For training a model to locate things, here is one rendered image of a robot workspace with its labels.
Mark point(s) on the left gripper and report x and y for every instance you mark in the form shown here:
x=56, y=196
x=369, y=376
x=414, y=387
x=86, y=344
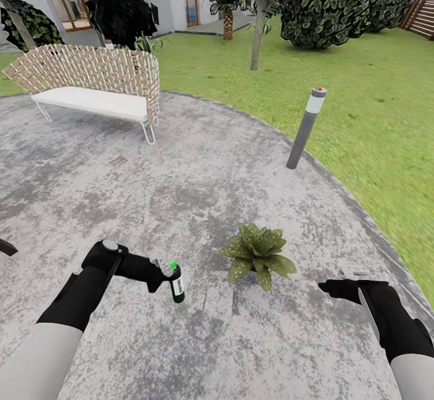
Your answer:
x=149, y=273

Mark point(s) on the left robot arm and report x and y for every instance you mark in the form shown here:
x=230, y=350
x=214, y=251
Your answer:
x=38, y=366

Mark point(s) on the insectifuge atomizer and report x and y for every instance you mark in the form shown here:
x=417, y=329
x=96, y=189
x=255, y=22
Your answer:
x=177, y=285

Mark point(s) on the garden chair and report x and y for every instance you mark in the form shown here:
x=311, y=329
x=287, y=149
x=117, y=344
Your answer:
x=126, y=89

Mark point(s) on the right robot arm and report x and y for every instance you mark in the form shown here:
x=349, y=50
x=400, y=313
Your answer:
x=407, y=342

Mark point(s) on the pot plant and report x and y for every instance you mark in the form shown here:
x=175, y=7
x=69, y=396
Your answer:
x=255, y=252

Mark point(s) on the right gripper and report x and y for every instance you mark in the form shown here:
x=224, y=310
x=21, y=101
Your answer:
x=338, y=288

